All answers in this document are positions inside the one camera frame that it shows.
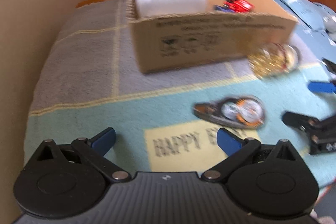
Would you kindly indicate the round tape measure package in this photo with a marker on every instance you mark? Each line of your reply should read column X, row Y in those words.
column 242, row 112

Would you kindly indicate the checked table blanket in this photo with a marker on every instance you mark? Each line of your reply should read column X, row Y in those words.
column 91, row 81

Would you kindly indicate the grey plush toy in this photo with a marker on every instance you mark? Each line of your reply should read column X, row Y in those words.
column 330, row 26

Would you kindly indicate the red toy train block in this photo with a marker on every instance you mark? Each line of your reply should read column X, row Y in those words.
column 239, row 5

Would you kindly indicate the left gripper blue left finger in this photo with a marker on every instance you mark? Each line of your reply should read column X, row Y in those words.
column 92, row 151

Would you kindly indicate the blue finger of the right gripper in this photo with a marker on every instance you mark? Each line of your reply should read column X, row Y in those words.
column 304, row 122
column 324, row 86

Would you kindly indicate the blue floral bed sheet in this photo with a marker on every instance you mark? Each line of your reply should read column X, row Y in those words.
column 310, row 28

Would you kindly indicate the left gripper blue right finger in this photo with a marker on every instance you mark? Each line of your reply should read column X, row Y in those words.
column 239, row 151

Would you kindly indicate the dark blue cube toy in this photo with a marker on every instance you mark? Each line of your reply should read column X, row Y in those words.
column 223, row 8

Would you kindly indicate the open cardboard box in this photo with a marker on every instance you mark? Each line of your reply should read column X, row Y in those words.
column 183, row 40

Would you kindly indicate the yellow capsule bottle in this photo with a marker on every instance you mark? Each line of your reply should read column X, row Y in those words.
column 274, row 59

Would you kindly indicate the white medical cotton swab bottle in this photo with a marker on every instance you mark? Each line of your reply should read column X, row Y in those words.
column 150, row 8

